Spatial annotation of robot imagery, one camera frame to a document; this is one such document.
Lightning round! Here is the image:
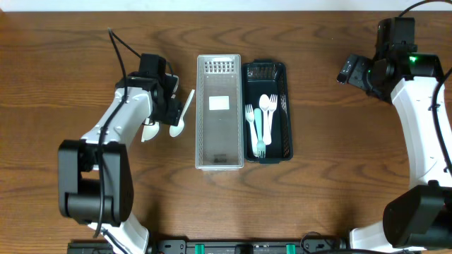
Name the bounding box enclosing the white plastic fork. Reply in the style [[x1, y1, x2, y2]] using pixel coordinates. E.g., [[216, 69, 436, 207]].
[[245, 104, 258, 157], [268, 95, 278, 130]]

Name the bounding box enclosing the white plastic spoon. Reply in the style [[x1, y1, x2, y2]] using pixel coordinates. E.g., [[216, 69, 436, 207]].
[[169, 90, 195, 138], [259, 94, 272, 145], [141, 122, 160, 143]]

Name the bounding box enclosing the mint green plastic fork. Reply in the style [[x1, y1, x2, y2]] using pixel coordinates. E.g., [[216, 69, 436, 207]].
[[254, 108, 266, 159]]

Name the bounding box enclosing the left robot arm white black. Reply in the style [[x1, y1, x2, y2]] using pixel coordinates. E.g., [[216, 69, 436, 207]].
[[58, 54, 182, 253]]

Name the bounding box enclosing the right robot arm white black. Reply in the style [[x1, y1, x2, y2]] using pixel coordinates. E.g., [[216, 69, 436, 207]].
[[337, 17, 451, 253]]

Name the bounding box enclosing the white label in basket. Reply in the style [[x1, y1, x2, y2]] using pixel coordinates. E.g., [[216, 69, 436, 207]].
[[208, 96, 230, 111]]

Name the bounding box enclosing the clear perforated plastic basket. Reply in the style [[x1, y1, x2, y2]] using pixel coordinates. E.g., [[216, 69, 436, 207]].
[[195, 54, 244, 171]]

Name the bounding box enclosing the dark green perforated basket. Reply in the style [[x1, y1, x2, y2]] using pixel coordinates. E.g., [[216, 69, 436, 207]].
[[242, 60, 293, 164]]

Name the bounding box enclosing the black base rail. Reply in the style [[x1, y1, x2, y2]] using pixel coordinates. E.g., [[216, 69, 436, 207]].
[[66, 231, 350, 254]]

